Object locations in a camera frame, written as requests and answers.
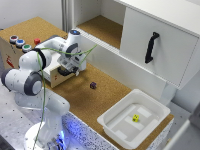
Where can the blue button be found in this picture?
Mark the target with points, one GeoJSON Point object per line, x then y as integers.
{"type": "Point", "coordinates": [20, 42]}

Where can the wooden drawer box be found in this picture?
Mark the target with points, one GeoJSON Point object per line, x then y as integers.
{"type": "Point", "coordinates": [30, 28]}

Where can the wooden drawer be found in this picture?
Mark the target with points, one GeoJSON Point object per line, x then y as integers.
{"type": "Point", "coordinates": [57, 79]}

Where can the white plastic box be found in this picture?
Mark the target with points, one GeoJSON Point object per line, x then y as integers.
{"type": "Point", "coordinates": [116, 123]}

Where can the white cabinet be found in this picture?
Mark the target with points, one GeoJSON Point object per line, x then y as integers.
{"type": "Point", "coordinates": [110, 63]}

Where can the red button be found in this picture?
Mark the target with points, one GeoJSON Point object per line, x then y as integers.
{"type": "Point", "coordinates": [13, 38]}

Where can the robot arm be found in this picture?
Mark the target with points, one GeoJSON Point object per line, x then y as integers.
{"type": "Point", "coordinates": [30, 63]}

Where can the yellow block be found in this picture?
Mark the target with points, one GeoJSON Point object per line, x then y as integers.
{"type": "Point", "coordinates": [135, 117]}

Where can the green button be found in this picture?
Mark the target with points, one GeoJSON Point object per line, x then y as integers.
{"type": "Point", "coordinates": [26, 47]}

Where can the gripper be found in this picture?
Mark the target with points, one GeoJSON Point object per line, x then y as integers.
{"type": "Point", "coordinates": [69, 62]}

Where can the purple block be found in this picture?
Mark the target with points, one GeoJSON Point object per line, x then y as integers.
{"type": "Point", "coordinates": [93, 85]}

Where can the white sliding door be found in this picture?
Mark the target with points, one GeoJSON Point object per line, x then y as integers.
{"type": "Point", "coordinates": [173, 50]}

